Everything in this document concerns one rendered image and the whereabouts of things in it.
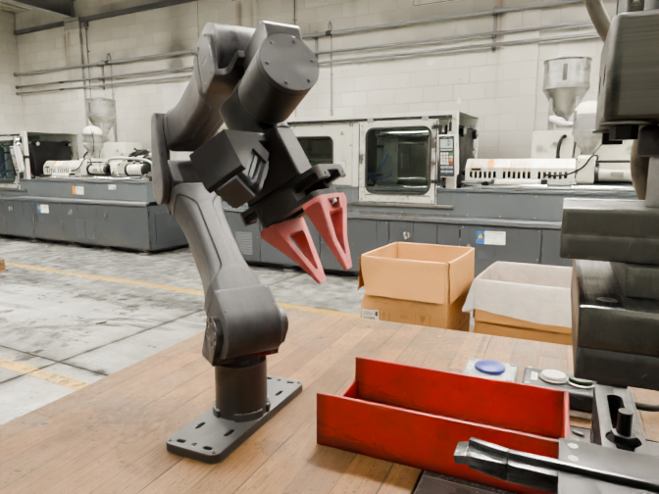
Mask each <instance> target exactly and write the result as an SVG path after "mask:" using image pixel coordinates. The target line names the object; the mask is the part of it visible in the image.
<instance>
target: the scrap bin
mask: <svg viewBox="0 0 659 494"><path fill-rule="evenodd" d="M471 437H475V438H478V439H480V440H483V441H487V442H490V443H493V444H496V445H499V446H502V447H505V448H508V449H509V450H510V449H512V450H517V451H522V452H526V453H531V454H536V455H540V456H544V457H549V458H553V459H558V448H559V437H562V438H567V439H570V399H569V391H568V390H562V389H556V388H550V387H544V386H538V385H531V384H525V383H520V382H514V381H508V380H502V379H496V378H490V377H484V376H478V375H471V374H465V373H460V372H454V371H448V370H437V369H431V368H425V367H418V366H412V365H406V364H400V363H394V362H389V361H383V360H377V359H371V358H365V357H358V356H356V358H355V380H354V381H353V382H352V383H351V384H350V385H349V386H348V387H347V388H346V389H345V390H344V391H343V392H342V393H341V394H340V395H339V396H338V395H333V394H328V393H324V392H317V444H321V445H325V446H329V447H332V448H336V449H340V450H344V451H348V452H352V453H357V454H361V455H365V456H369V457H373V458H377V459H381V460H385V461H389V462H393V463H396V464H400V465H404V466H408V467H412V468H416V469H423V470H427V471H432V472H436V473H440V474H444V475H448V476H452V477H456V478H460V479H464V480H468V481H472V482H475V483H479V484H483V485H487V486H491V487H495V488H499V489H503V490H508V491H512V492H516V493H520V494H555V493H552V492H548V491H544V490H540V489H535V488H531V487H527V486H524V485H520V484H516V483H511V482H508V481H507V479H506V480H505V481H504V480H501V479H499V478H496V477H493V476H490V475H487V474H485V473H482V472H479V471H476V470H474V469H469V468H468V465H456V464H455V462H454V458H453V455H454V452H455V449H456V447H457V444H458V442H461V441H469V439H470V438H471Z"/></svg>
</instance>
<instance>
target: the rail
mask: <svg viewBox="0 0 659 494"><path fill-rule="evenodd" d="M508 459H513V460H517V461H522V462H526V463H531V464H535V465H540V466H544V467H549V468H553V469H558V470H559V469H560V470H565V471H569V472H574V473H578V474H583V475H587V476H592V477H596V478H601V479H605V480H610V481H614V482H619V483H623V484H627V485H631V486H636V487H640V488H645V489H649V490H654V491H658V492H659V481H658V480H654V479H649V478H644V477H640V476H635V475H630V474H626V473H621V472H616V471H612V470H608V469H600V468H595V467H590V466H586V465H581V464H576V463H572V462H567V461H562V460H558V459H553V458H549V457H544V456H540V455H536V454H531V453H526V452H522V451H517V450H512V449H510V450H509V453H508ZM507 481H508V482H511V483H516V484H520V485H524V486H527V487H531V488H535V489H540V490H544V491H548V492H552V493H556V494H557V485H554V484H550V483H546V482H542V481H537V480H533V479H529V478H524V477H520V476H517V475H513V474H508V473H507Z"/></svg>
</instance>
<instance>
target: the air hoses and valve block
mask: <svg viewBox="0 0 659 494"><path fill-rule="evenodd" d="M583 1H584V4H585V7H586V9H587V12H588V14H589V17H590V19H591V21H592V23H593V25H594V27H595V29H596V31H597V33H598V34H599V36H600V38H601V39H602V41H603V42H605V39H606V36H607V33H608V29H609V26H610V23H611V20H610V18H609V17H608V15H607V12H606V10H605V8H604V5H603V3H602V0H583ZM637 142H638V139H637V140H634V141H633V145H632V150H631V157H630V169H631V178H632V182H633V186H634V191H635V193H636V195H637V197H638V199H639V200H645V197H646V186H647V177H648V167H649V159H650V158H651V157H641V156H638V154H637V152H636V151H637Z"/></svg>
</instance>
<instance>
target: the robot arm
mask: <svg viewBox="0 0 659 494"><path fill-rule="evenodd" d="M193 66H194V68H193V74H192V77H191V79H190V81H189V83H188V85H187V86H186V88H185V90H184V92H183V94H182V96H181V98H180V99H179V101H178V102H177V104H176V105H175V106H174V107H173V108H171V109H170V110H169V111H168V112H167V113H153V114H152V117H151V153H152V182H153V191H154V196H155V200H156V202H157V204H158V205H166V206H167V209H168V212H169V215H173V218H174V219H175V221H176V222H177V223H178V224H179V226H180V227H181V229H182V231H183V232H184V234H185V237H186V239H187V241H188V244H189V247H190V250H191V253H192V256H193V258H194V261H195V264H196V267H197V269H198V272H199V275H200V278H201V281H202V285H203V291H204V310H205V313H206V316H207V320H206V329H205V334H204V340H203V345H202V356H203V357H204V358H205V359H206V360H207V361H208V362H209V363H210V365H211V366H212V367H214V368H215V393H216V399H215V400H214V402H213V407H212V408H211V409H209V410H208V411H207V412H205V413H204V414H202V415H201V416H199V417H198V418H196V419H195V420H193V421H192V422H190V423H189V424H187V425H186V426H184V427H183V428H181V429H180V430H179V431H177V432H176V433H174V434H173V435H171V436H170V437H168V438H167V440H166V445H167V451H168V452H169V453H173V454H176V455H180V456H183V457H186V458H189V459H192V460H196V461H199V462H202V463H206V464H210V465H213V464H217V463H219V462H221V461H222V460H223V459H224V458H225V457H227V456H228V455H229V454H230V453H231V452H232V451H234V450H235V449H236V448H237V447H238V446H239V445H240V444H242V443H243V442H244V441H245V440H246V439H247V438H249V437H250V436H251V435H252V434H253V433H254V432H255V431H257V430H258V429H259V428H260V427H261V426H262V425H264V424H265V423H266V422H267V421H268V420H270V419H271V418H272V417H273V416H274V415H275V414H276V413H278V412H279V411H280V410H281V409H282V408H283V407H285V406H286V405H287V404H288V403H289V402H290V401H291V400H293V399H294V398H295V397H296V396H297V395H298V394H300V393H301V392H302V382H301V381H299V380H294V379H289V378H283V377H278V376H273V375H268V374H267V355H272V354H276V353H278V352H279V346H280V344H281V343H282V342H284V340H285V337H286V334H287V331H288V317H287V314H286V311H285V310H284V308H279V306H278V303H277V301H276V299H275V297H274V294H273V292H272V290H271V288H270V285H269V283H267V284H261V282H260V280H259V278H258V277H257V275H255V274H254V273H253V272H252V270H250V268H249V267H248V265H247V264H246V262H245V261H244V259H243V257H242V255H241V253H240V251H239V249H238V246H237V244H236V242H235V239H234V237H233V234H232V232H231V230H230V227H229V225H228V221H227V219H226V217H225V214H224V211H223V207H222V202H223V201H224V200H225V201H226V202H227V203H228V204H229V205H230V206H231V207H232V208H236V209H237V208H239V207H240V206H242V205H243V204H245V203H247V205H248V207H250V208H248V209H246V210H245V211H243V212H242V213H240V214H239V216H240V218H241V219H242V221H243V223H244V225H245V226H248V225H253V224H254V223H256V220H259V222H260V224H261V226H262V228H263V229H264V228H265V229H264V230H262V231H261V232H260V235H261V237H262V239H264V240H265V241H267V242H268V243H270V244H271V245H272V246H274V247H275V248H277V249H278V250H280V251H281V252H282V253H283V254H284V255H286V256H287V257H289V258H290V259H291V260H293V261H294V262H296V263H297V264H298V265H299V266H300V267H301V268H302V269H303V270H304V271H305V272H306V273H307V274H309V275H310V276H311V277H312V278H313V279H314V280H315V281H316V282H318V283H319V284H320V283H322V282H324V281H326V277H325V274H324V270H323V267H322V264H321V262H320V259H319V256H318V254H317V251H316V249H315V246H314V243H313V241H312V238H311V235H310V233H309V230H308V227H307V225H306V223H305V221H304V219H303V216H304V215H307V216H308V218H309V219H310V221H311V222H312V224H313V225H314V227H315V228H316V229H317V231H318V232H319V233H320V234H321V236H322V237H323V239H324V240H325V242H326V243H327V245H328V246H329V248H330V250H331V251H332V253H333V254H334V256H335V257H336V259H337V260H338V261H339V263H340V264H341V265H342V267H343V268H344V269H345V270H348V269H350V268H352V262H351V257H350V251H349V246H348V240H347V215H346V196H345V194H344V193H337V191H336V189H335V187H334V185H333V183H332V182H334V181H336V180H337V179H339V178H340V177H346V173H345V171H344V169H343V167H342V165H341V164H318V165H315V166H313V167H311V165H310V163H309V161H308V159H307V157H306V155H305V153H304V152H303V150H302V148H301V146H300V144H299V142H298V140H297V138H296V136H295V134H294V132H293V131H292V129H291V128H289V126H288V124H287V122H286V120H287V119H288V118H289V116H290V115H291V114H292V113H293V111H294V110H295V109H296V108H297V106H298V105H299V104H300V102H301V101H302V100H303V99H304V97H305V96H306V95H307V94H308V92H309V91H310V90H311V88H312V87H313V86H314V85H315V83H316V82H317V80H318V78H319V74H320V69H319V64H318V61H317V58H316V56H315V55H314V53H313V52H312V50H311V49H310V48H309V47H308V46H307V45H306V44H305V43H304V42H303V41H302V37H301V33H300V28H299V26H298V25H286V24H279V23H272V22H266V21H259V23H258V25H257V27H256V28H251V27H243V26H236V25H223V24H216V23H206V24H205V26H204V28H203V30H202V32H201V35H200V37H199V39H198V41H197V43H196V54H195V56H194V58H193ZM224 123H225V125H226V126H227V128H228V129H223V130H222V131H221V132H219V129H220V128H221V126H222V125H223V124H224ZM170 150H171V151H173V152H193V153H191V154H190V155H189V158H190V160H171V154H170ZM331 221H332V222H331ZM288 236H290V237H291V238H292V239H293V240H294V241H295V242H296V244H297V245H298V246H299V248H300V249H301V250H302V252H303V253H304V254H305V256H306V257H307V258H306V257H305V256H304V255H303V254H302V252H301V251H300V250H299V249H298V248H297V247H296V245H295V244H294V243H293V242H292V241H291V240H290V238H289V237H288Z"/></svg>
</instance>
